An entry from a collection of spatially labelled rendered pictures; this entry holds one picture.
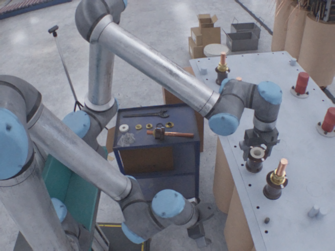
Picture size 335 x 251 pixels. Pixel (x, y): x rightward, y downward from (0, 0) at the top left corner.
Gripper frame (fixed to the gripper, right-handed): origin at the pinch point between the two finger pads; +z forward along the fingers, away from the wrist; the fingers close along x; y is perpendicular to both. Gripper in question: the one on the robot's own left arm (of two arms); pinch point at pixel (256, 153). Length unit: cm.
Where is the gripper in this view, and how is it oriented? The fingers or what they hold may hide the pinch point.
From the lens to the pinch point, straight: 118.7
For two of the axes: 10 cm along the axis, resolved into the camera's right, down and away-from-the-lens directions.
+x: -9.9, 1.5, -0.1
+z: 1.0, 7.2, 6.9
